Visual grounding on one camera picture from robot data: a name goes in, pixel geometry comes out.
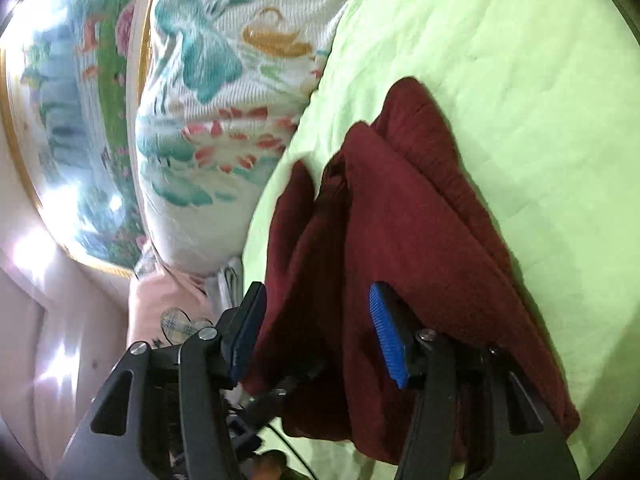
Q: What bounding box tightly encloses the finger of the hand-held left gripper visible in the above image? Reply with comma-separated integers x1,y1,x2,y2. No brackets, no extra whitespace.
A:
235,360,327,428

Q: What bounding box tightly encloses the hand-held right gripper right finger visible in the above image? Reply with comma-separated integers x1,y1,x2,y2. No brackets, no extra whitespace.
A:
369,282,581,480

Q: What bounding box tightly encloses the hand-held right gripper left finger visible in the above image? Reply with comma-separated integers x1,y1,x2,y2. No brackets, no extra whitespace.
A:
55,281,268,480

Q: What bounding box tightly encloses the maroon hooded sweater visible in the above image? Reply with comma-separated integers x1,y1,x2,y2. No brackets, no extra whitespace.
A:
242,76,582,466

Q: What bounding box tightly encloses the folded grey towel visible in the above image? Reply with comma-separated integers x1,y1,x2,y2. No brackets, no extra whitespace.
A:
216,257,247,313

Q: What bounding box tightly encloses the pink heart print blanket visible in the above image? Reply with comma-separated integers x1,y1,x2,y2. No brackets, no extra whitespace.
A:
125,272,223,348

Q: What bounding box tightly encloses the white floral quilt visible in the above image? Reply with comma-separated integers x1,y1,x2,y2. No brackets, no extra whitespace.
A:
131,0,368,277

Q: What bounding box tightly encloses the gold framed landscape painting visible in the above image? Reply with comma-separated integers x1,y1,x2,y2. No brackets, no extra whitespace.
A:
0,0,166,281

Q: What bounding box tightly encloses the light green bed sheet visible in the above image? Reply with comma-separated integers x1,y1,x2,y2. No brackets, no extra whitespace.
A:
232,0,640,480

